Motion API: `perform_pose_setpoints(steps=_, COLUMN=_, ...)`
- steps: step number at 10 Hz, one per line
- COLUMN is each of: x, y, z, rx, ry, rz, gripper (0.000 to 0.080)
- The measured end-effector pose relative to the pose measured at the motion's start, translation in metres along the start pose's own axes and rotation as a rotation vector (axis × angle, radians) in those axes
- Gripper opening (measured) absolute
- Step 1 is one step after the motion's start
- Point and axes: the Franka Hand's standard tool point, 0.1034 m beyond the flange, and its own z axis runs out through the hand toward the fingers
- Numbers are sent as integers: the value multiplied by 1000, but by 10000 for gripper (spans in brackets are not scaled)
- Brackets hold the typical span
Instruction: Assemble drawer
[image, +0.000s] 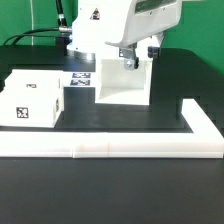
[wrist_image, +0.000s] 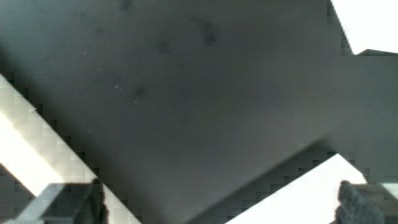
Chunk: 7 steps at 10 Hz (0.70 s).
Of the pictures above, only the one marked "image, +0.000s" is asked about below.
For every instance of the white marker tag plate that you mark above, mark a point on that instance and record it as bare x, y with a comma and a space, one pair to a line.
79, 79

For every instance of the white L-shaped fixture wall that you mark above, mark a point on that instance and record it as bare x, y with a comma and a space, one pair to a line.
203, 141

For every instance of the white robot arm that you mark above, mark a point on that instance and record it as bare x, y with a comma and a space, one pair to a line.
102, 25

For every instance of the white front drawer box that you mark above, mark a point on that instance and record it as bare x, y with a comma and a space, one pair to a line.
30, 108

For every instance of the white drawer box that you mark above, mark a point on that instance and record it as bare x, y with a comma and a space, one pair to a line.
21, 79
30, 108

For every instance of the white drawer cabinet housing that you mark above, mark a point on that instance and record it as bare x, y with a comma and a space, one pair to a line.
117, 85

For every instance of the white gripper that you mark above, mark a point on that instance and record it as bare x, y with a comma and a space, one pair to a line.
130, 21

